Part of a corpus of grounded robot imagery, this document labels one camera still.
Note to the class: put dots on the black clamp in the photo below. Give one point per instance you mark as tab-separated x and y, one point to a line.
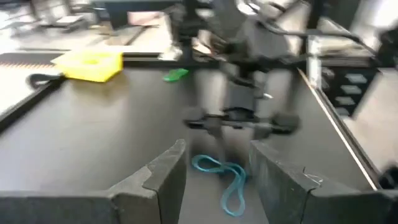
32	81

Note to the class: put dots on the green rubber band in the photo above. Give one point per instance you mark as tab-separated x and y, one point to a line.
175	75

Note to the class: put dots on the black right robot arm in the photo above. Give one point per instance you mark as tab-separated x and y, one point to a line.
242	46

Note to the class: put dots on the black drawer cabinet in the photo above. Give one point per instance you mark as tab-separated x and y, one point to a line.
332	93

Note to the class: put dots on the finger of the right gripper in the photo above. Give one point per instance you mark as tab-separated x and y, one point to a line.
261	134
216	137

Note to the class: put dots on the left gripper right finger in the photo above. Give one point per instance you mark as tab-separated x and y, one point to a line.
311	205

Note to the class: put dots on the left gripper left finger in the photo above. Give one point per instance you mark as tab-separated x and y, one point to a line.
77	207

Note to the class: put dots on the yellow plastic basket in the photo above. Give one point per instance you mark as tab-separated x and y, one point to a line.
90	68

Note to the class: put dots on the teal rubber band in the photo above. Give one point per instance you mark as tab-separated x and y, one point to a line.
217	171

